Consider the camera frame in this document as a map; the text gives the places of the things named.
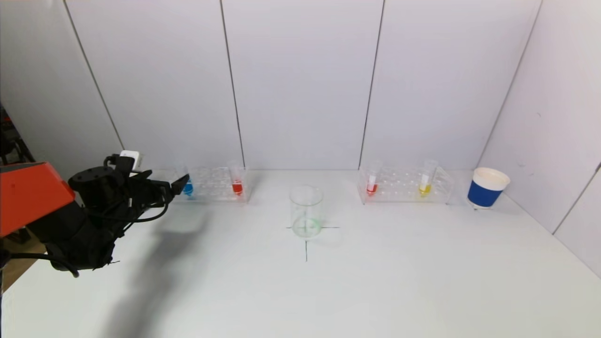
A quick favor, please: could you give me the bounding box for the test tube with yellow pigment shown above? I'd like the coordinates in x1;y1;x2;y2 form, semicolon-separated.
418;159;439;197

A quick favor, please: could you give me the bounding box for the clear glass beaker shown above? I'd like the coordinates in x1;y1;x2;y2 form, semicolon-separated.
289;184;324;239

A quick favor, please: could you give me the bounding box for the blue white paper cup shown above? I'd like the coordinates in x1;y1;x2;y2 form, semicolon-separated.
467;167;511;210

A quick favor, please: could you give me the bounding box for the clear acrylic test tube rack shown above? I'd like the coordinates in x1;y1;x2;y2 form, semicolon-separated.
356;164;455;205
170;166;250;204

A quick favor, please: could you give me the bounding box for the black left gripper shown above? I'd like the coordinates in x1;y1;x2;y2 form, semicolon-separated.
128;173;190;211

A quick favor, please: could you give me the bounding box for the test tube with blue pigment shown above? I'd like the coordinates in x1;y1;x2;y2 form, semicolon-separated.
180;164;194;198

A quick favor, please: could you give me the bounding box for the black office chair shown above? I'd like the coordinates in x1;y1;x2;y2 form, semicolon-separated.
0;106;34;166

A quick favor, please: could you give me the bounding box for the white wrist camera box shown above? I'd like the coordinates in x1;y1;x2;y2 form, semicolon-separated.
105;150;143;176

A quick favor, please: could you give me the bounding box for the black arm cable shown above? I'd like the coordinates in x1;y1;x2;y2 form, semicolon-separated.
0;201;170;278

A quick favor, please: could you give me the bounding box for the test tube with red pigment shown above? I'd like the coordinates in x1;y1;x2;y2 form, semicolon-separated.
228;160;246;197
366;160;382;197

